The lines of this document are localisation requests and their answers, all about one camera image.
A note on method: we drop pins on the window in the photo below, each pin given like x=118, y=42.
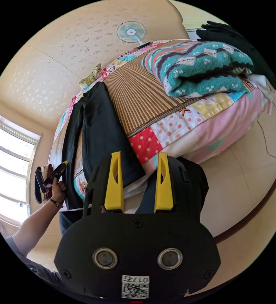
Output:
x=8, y=166

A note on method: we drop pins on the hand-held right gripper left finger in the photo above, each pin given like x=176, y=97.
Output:
x=114, y=187

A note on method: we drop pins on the bed with woven mat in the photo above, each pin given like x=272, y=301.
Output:
x=137, y=99

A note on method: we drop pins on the pile of clothes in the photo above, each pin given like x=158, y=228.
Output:
x=199, y=71

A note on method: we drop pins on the person's left forearm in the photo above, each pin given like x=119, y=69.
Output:
x=36, y=221

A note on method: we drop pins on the black pants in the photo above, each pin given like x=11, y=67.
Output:
x=99, y=133

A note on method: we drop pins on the white standing fan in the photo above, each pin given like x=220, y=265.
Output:
x=130, y=32

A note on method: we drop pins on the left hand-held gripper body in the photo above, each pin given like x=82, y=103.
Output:
x=54, y=175

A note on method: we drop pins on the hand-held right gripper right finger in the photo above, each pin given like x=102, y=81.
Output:
x=164, y=190

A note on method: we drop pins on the person's body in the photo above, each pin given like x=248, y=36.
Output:
x=33, y=268

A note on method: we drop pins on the person's left hand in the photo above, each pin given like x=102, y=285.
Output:
x=58, y=191

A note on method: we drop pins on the green patterned pillow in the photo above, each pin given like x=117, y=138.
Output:
x=90, y=78

